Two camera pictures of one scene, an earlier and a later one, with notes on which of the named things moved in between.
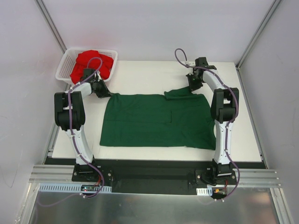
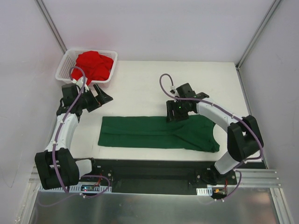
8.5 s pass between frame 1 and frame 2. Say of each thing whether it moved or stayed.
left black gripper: moved
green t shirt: moved
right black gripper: moved
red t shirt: stayed
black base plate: stayed
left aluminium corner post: stayed
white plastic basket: stayed
